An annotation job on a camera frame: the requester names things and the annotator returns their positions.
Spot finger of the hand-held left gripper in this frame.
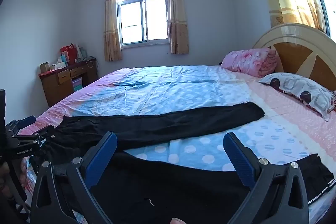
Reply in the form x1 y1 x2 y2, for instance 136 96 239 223
5 115 36 133
12 125 55 146

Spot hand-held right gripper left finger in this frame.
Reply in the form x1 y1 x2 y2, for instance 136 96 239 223
31 132 118 224

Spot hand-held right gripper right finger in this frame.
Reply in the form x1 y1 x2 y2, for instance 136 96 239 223
223 132 310 224

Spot black pants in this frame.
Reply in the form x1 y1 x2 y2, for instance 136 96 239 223
29 102 335 224

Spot person's left hand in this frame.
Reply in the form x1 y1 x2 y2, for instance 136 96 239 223
20 160 28 188

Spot wooden desk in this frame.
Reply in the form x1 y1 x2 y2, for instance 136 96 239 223
38 57 99 107

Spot stack of pastel boxes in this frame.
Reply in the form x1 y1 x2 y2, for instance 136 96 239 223
71 77 83 92

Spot red gift bag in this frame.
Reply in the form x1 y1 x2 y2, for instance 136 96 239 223
60 43 77 65

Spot pale paper bag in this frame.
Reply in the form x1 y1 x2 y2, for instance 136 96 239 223
76 46 87 60

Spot grey patterned pillow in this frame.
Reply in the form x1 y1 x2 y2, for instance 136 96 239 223
259 72 336 122

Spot blue and pink printed bed sheet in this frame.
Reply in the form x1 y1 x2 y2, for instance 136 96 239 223
18 65 336 224

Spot pink folded quilt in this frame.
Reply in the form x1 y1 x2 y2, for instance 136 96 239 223
221 48 280 79

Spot cream and wood headboard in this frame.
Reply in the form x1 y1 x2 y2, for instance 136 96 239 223
252 23 336 88

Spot short yellow curtain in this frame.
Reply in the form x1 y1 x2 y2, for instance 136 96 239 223
103 0 123 62
166 0 189 55

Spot small sliding window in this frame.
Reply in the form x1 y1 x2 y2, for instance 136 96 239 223
116 0 170 49

